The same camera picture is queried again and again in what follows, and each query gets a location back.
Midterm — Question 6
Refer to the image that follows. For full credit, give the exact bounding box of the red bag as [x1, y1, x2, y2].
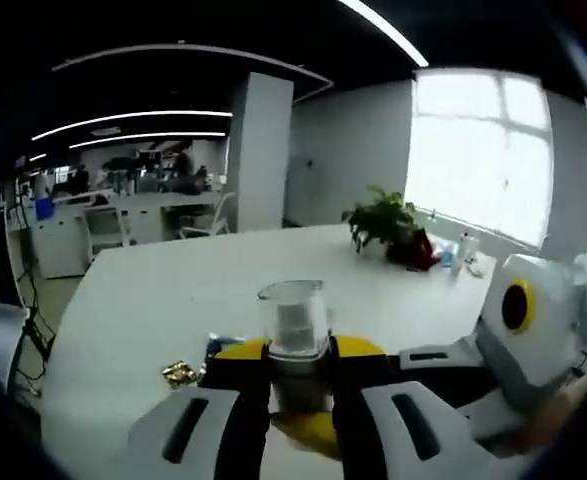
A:
[386, 226, 437, 272]

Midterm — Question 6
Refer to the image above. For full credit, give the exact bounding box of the white skincare sachet blue square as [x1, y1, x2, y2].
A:
[206, 333, 247, 358]

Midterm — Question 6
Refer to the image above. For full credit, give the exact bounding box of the person's right hand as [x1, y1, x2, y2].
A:
[492, 382, 587, 459]

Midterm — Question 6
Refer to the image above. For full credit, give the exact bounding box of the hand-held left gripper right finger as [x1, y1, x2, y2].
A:
[327, 334, 490, 480]

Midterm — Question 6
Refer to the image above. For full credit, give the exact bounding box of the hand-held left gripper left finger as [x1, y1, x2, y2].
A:
[127, 337, 271, 480]

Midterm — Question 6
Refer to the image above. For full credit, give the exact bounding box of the large bright window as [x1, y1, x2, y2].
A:
[404, 69, 555, 247]

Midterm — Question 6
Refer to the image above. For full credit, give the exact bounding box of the potted green plant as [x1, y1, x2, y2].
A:
[340, 185, 420, 254]

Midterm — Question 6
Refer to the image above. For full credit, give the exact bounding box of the gold foil skincare sachet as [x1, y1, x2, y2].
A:
[161, 360, 198, 389]

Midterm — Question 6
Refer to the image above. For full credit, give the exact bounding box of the small white skincare bottle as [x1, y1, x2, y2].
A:
[256, 279, 335, 414]

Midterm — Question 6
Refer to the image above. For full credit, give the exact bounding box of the clear water bottle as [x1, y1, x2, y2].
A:
[449, 230, 480, 278]

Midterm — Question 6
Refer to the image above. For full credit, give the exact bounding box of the curved ceiling light track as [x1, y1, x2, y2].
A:
[51, 43, 335, 102]

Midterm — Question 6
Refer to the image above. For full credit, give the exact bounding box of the blue storage box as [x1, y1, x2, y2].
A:
[34, 196, 56, 222]

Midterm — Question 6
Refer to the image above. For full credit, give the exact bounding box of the row of white office desks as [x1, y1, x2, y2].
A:
[31, 191, 225, 279]

